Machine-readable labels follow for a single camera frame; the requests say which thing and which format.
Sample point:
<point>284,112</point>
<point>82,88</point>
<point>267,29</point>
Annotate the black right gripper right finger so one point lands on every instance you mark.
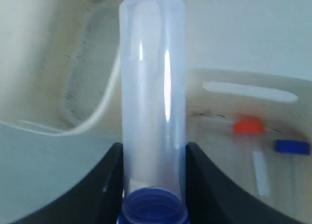
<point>213,198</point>

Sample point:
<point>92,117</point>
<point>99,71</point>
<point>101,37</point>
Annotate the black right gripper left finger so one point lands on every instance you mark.
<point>96,199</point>

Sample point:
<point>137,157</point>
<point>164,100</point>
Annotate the orange cap tube back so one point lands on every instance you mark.
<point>249,134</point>

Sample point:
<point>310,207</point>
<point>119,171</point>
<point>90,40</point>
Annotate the blue cap tube front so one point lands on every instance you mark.
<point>153,81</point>

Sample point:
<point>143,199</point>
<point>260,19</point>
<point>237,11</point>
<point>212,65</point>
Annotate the blue cap tube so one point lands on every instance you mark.
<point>291,149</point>
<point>153,81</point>

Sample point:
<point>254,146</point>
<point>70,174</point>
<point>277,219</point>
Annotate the blue cap tube back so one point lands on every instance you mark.
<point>291,149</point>

